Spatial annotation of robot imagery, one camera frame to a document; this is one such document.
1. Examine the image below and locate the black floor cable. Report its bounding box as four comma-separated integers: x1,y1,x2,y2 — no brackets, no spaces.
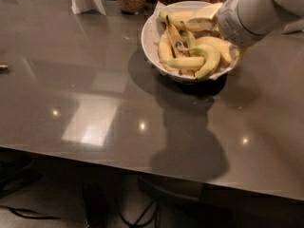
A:
0,204,61,220

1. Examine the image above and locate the small front yellow banana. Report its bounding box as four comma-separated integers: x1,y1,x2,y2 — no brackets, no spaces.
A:
161,57,205,70

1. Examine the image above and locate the curved front yellow banana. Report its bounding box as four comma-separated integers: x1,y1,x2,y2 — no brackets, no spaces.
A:
188,44,220,79

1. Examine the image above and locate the stickered spotted banana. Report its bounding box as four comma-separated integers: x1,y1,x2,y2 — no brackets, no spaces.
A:
163,15,195,76

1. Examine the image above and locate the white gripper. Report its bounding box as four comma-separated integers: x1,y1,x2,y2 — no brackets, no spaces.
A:
188,0,270,48

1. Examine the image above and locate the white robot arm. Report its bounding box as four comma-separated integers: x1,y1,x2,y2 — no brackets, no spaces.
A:
214,0,304,48

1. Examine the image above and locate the white bowl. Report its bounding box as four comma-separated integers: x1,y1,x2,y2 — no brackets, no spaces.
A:
141,1,242,84

